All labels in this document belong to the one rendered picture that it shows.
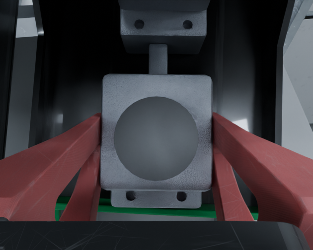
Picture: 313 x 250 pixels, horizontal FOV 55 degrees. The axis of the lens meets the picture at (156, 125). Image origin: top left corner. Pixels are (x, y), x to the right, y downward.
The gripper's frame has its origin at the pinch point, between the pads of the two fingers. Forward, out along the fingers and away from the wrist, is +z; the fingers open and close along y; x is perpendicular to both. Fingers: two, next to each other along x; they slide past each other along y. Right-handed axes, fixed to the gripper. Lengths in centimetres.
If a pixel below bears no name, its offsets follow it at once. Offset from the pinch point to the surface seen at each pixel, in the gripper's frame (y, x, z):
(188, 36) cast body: -1.6, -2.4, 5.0
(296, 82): -50, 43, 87
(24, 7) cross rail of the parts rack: 8.3, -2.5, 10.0
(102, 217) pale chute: 5.8, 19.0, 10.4
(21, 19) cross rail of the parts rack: 8.4, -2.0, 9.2
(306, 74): -52, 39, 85
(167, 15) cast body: -0.5, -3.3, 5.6
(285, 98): -26, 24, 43
